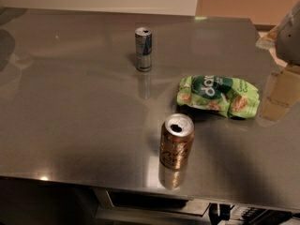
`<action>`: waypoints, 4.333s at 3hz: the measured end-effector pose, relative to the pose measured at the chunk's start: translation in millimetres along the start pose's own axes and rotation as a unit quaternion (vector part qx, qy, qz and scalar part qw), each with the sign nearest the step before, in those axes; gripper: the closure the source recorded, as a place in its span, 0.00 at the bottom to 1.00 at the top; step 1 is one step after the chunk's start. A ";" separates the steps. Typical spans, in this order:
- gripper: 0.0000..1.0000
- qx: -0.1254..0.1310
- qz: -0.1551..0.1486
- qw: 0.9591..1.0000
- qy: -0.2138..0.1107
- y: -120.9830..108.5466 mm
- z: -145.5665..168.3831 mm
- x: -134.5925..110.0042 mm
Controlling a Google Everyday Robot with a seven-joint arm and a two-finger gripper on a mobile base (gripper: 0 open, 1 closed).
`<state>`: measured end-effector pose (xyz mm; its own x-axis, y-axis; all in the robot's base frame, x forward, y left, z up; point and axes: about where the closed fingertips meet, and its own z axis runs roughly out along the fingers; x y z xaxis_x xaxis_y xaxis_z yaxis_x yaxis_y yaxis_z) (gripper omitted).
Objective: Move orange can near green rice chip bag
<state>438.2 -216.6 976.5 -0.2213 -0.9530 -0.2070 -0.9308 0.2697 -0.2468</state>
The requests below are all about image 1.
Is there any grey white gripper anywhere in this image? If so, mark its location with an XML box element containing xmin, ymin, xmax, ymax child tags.
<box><xmin>256</xmin><ymin>1</ymin><xmax>300</xmax><ymax>121</ymax></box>

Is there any orange soda can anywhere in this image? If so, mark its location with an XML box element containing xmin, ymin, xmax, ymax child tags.
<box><xmin>159</xmin><ymin>113</ymin><xmax>195</xmax><ymax>170</ymax></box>

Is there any green rice chip bag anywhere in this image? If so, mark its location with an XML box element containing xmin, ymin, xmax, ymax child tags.
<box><xmin>176</xmin><ymin>75</ymin><xmax>260</xmax><ymax>119</ymax></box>

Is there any silver blue energy drink can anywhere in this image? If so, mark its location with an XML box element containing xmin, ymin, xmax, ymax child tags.
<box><xmin>135</xmin><ymin>27</ymin><xmax>152</xmax><ymax>72</ymax></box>

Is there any dark drawer under table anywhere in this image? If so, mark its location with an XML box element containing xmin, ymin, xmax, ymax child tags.
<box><xmin>94</xmin><ymin>188</ymin><xmax>210</xmax><ymax>225</ymax></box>

